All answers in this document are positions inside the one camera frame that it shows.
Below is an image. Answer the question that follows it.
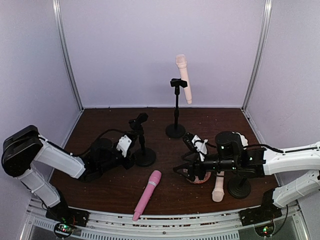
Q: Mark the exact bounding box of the black microphone stand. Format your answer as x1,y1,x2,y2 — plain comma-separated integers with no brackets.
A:
165,78,188,139
227,171,251,199
128,112,157,168

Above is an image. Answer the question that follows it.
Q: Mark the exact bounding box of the pink microphone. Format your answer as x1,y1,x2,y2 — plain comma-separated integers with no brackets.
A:
132,170,162,222

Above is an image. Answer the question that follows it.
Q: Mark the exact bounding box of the cream microphone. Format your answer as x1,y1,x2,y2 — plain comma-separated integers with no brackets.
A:
212,171,225,203
175,54,193,105

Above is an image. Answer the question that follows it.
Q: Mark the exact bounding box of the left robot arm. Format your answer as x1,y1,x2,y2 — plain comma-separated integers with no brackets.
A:
1,125,138,208

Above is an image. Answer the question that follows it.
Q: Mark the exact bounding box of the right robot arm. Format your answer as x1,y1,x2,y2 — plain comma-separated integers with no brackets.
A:
173,131,320,208

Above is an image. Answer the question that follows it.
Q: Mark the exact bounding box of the red patterned bowl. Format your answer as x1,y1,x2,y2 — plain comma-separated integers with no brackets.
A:
186,169,211,185

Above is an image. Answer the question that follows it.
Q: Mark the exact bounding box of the white scalloped bowl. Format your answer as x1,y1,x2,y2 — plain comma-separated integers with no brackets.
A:
233,132,249,150

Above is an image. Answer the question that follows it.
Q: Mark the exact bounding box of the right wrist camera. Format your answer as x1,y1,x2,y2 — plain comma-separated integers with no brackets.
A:
182,132,208,162

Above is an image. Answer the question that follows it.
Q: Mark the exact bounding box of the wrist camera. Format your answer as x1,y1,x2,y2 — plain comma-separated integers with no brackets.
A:
116,135,132,158
182,132,208,162

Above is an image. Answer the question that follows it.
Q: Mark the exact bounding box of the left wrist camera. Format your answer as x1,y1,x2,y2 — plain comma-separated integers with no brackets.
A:
116,135,132,158

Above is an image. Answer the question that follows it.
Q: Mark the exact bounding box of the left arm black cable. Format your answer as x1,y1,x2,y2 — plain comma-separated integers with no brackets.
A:
69,128,131,157

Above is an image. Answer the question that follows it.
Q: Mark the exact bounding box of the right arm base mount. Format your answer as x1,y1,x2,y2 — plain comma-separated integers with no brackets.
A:
239,206,282,238

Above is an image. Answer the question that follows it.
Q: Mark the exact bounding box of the right aluminium frame post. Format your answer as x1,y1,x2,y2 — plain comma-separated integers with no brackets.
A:
241,0,273,112

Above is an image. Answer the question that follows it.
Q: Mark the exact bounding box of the aluminium frame post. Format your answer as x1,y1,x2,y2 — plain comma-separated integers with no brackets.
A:
52,0,84,112
241,0,273,112

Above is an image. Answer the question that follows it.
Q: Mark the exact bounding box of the left aluminium frame post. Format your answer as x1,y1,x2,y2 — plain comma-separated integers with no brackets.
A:
52,0,84,112

